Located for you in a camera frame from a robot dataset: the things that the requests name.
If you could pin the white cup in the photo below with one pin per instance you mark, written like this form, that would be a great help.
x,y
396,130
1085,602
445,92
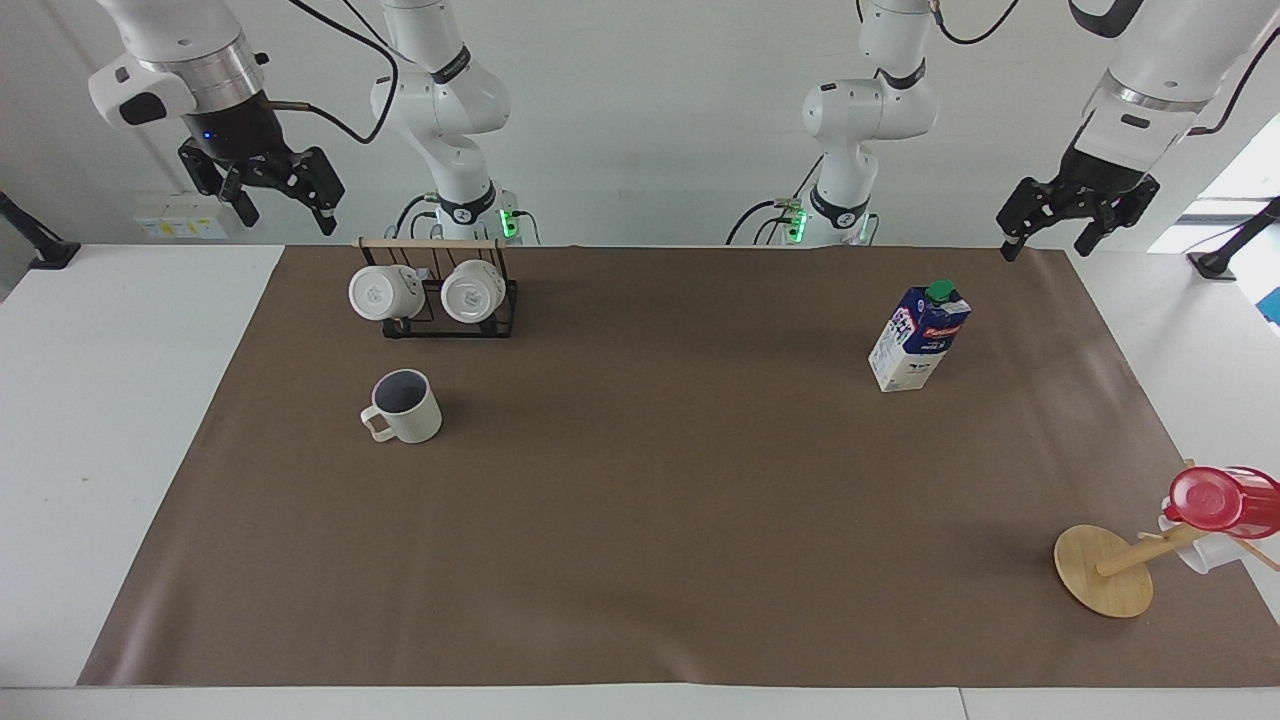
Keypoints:
x,y
1210,555

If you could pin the black stand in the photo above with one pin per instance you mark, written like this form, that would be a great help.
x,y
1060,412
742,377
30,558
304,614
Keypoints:
x,y
45,250
1225,258

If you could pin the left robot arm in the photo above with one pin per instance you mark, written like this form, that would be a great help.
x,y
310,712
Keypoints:
x,y
860,110

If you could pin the red plastic cup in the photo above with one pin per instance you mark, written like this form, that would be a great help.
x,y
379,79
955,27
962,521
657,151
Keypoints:
x,y
1215,500

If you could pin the cream mug with dark inside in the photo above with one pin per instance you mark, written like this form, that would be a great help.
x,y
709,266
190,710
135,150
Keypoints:
x,y
415,418

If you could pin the blue object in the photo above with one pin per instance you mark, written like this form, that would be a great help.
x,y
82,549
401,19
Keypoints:
x,y
1272,306

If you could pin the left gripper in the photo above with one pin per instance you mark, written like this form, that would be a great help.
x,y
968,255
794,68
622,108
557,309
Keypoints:
x,y
1108,173

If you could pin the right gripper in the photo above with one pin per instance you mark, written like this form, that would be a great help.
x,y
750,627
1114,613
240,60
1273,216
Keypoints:
x,y
240,128

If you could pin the white mug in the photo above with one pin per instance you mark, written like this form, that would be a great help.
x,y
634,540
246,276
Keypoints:
x,y
378,293
472,292

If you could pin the white wall socket box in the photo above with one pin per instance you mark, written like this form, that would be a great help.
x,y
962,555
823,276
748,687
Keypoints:
x,y
180,220

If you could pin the wooden mug tree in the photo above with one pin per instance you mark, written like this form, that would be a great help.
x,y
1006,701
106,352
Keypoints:
x,y
1100,575

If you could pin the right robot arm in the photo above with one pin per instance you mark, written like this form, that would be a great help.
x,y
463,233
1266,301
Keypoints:
x,y
440,110

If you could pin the blue and white milk carton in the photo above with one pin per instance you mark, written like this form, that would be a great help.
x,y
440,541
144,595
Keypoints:
x,y
915,345

